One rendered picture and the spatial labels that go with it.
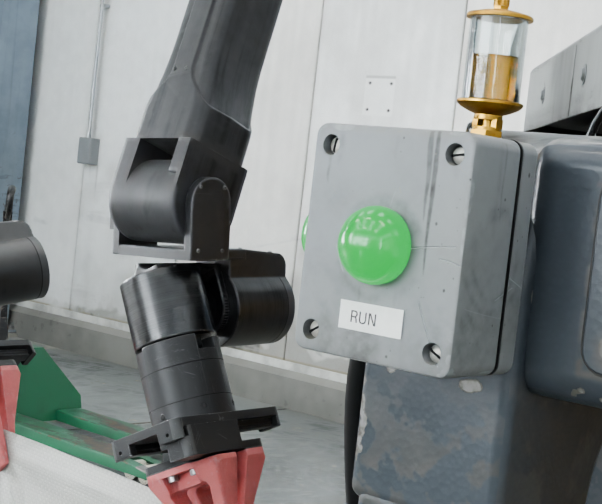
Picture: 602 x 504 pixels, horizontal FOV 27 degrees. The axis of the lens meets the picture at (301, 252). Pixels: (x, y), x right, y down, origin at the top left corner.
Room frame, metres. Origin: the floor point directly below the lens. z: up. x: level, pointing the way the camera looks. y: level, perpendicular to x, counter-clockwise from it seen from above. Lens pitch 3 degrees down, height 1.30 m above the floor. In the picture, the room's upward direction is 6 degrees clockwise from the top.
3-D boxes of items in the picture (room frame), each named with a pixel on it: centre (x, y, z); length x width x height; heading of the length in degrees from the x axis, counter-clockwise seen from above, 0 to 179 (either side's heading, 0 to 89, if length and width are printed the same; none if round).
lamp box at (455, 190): (0.49, -0.04, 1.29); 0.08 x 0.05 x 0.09; 50
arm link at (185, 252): (0.89, 0.06, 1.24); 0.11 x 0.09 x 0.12; 138
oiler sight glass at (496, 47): (0.55, -0.07, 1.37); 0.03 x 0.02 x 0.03; 50
